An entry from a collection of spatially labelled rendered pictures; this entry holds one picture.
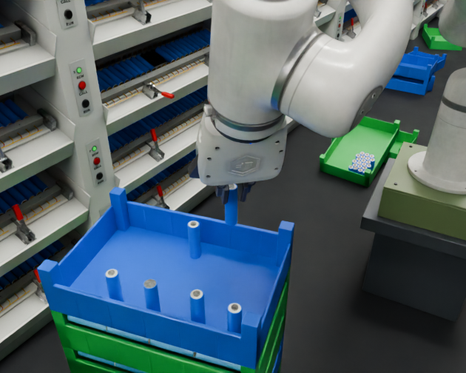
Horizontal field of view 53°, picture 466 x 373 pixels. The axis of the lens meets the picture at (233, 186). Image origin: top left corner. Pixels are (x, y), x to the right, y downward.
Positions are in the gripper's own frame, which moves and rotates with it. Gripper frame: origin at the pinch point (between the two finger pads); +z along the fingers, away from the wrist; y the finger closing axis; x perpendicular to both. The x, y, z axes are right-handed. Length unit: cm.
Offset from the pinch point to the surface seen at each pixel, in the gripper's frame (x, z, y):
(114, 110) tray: 47, 38, -18
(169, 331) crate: -16.2, 6.6, -10.6
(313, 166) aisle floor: 62, 99, 53
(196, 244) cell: -2.3, 12.4, -5.1
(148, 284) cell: -10.3, 4.8, -12.6
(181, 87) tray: 59, 45, 0
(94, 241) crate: 1.4, 14.5, -20.5
